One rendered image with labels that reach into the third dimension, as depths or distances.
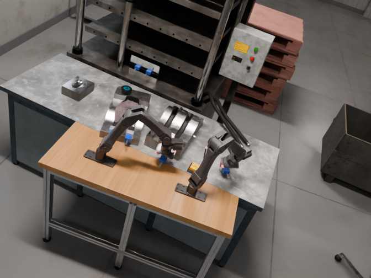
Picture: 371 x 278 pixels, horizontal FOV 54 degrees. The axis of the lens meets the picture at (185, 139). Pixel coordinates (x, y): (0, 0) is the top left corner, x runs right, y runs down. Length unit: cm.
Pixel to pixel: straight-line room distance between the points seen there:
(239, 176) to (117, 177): 83
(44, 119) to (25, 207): 71
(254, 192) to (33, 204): 171
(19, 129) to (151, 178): 126
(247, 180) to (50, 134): 148
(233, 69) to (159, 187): 121
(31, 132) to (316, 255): 258
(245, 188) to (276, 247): 102
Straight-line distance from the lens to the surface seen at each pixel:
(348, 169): 419
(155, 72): 312
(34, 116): 289
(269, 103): 488
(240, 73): 295
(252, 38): 284
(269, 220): 349
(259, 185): 250
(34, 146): 309
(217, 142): 201
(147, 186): 221
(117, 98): 272
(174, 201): 217
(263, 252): 323
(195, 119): 260
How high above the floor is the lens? 239
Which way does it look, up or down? 37 degrees down
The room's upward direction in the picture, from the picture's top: 18 degrees clockwise
